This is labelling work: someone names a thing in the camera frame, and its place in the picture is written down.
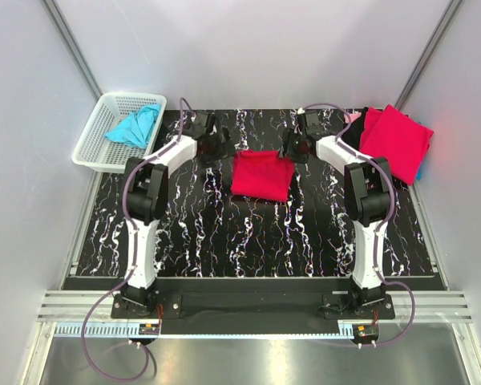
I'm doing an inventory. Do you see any aluminium corner post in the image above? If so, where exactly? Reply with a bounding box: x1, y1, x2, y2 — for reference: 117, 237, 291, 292
40, 0, 103, 100
394, 0, 464, 110

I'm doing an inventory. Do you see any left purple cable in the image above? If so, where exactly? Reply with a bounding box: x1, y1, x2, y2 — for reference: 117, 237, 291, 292
82, 96, 196, 382

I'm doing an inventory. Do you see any folded pink t shirt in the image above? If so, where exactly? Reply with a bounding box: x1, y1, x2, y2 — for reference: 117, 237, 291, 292
344, 112, 362, 124

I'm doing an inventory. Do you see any folded red t shirt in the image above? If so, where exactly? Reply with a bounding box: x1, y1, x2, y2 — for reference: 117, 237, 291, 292
360, 105, 434, 185

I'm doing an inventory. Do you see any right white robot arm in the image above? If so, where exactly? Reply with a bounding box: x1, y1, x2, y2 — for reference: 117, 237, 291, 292
279, 108, 395, 318

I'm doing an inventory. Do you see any folded black t shirt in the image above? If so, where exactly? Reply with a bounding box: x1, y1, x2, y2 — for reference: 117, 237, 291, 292
342, 107, 369, 150

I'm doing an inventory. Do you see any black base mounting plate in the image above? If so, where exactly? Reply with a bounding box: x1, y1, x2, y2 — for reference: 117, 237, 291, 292
111, 278, 372, 338

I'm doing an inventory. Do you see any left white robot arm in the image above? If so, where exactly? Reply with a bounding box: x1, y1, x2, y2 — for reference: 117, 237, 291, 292
120, 111, 235, 318

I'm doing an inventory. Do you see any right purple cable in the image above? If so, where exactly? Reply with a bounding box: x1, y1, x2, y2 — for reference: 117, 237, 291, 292
298, 103, 416, 348

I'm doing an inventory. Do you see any red polo shirt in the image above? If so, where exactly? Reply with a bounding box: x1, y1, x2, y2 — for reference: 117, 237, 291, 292
231, 150, 294, 202

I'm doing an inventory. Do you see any aluminium frame rail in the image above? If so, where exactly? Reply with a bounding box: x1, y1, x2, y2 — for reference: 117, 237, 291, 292
39, 290, 472, 323

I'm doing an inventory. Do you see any white plastic laundry basket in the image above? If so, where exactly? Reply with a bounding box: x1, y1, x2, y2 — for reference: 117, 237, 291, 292
71, 91, 167, 173

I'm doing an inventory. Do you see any right aluminium corner post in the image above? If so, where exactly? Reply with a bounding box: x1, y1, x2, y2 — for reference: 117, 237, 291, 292
394, 0, 464, 110

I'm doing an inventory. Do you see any purple cable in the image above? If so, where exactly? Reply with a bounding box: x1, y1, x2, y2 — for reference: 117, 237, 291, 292
298, 103, 416, 348
82, 96, 196, 382

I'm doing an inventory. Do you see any left aluminium corner post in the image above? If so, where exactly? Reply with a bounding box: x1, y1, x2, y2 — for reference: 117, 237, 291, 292
40, 0, 103, 100

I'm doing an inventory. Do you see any cyan crumpled t shirt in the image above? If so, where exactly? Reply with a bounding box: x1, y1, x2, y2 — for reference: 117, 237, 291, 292
105, 104, 161, 149

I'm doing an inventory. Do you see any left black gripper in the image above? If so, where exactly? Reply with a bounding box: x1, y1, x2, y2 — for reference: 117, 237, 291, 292
198, 127, 236, 168

